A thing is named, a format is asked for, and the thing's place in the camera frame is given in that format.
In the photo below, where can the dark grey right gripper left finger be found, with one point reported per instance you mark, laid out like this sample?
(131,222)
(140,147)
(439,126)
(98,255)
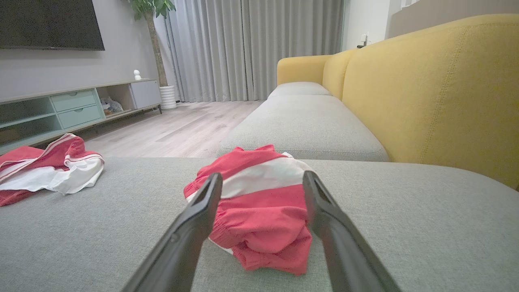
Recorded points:
(190,235)

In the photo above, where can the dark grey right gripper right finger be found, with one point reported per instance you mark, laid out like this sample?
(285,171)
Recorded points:
(340,243)

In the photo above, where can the red and white jersey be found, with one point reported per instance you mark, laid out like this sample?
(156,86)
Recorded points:
(61,152)

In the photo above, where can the red shorts with white band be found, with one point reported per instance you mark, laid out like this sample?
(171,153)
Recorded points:
(259,219)

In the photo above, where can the large grey sofa seat cushion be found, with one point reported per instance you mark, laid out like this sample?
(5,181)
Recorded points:
(425,227)

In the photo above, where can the medium grey sofa seat cushion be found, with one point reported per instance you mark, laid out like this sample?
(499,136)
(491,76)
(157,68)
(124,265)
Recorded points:
(304,125)

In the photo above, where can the white ribbed plant pot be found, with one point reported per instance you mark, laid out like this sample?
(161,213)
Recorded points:
(168,97)

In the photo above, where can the grey plush toy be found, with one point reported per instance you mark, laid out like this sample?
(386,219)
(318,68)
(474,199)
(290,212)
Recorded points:
(111,106)

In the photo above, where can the small grey sofa seat cushion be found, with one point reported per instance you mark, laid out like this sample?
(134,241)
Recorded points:
(298,88)

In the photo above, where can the small white figurine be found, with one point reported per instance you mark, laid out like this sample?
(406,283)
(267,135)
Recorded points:
(137,75)

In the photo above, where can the mint and grey tv cabinet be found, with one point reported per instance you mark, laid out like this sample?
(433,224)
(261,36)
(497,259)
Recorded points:
(75,109)

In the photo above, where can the yellow sofa backrest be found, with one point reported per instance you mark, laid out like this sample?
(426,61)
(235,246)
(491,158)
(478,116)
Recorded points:
(438,93)

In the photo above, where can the grey pleated curtain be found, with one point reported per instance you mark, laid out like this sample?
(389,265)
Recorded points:
(251,48)

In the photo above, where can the green indoor tree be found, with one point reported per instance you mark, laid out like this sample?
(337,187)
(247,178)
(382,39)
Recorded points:
(153,24)

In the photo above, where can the white wall plug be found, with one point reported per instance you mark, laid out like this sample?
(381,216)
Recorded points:
(365,39)

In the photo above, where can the black wall television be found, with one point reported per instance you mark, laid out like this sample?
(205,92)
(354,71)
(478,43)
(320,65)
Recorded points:
(48,22)

